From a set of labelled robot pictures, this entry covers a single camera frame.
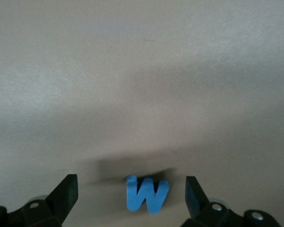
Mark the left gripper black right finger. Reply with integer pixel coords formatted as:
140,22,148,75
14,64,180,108
181,176,281,227

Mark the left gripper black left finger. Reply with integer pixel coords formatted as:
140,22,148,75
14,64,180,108
0,174,79,227

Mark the blue foam capital W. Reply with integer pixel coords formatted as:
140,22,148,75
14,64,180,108
126,175,169,215

